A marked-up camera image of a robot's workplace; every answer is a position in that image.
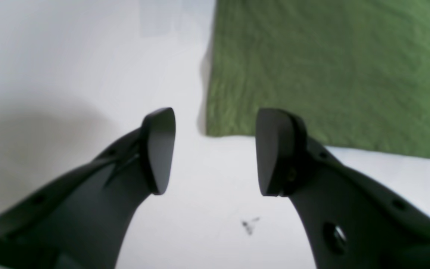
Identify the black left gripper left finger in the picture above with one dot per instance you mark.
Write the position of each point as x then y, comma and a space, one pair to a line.
79, 220

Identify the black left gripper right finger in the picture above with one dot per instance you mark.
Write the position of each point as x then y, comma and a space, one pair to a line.
351, 221

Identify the olive green T-shirt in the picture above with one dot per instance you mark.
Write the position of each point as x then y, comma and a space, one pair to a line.
356, 71

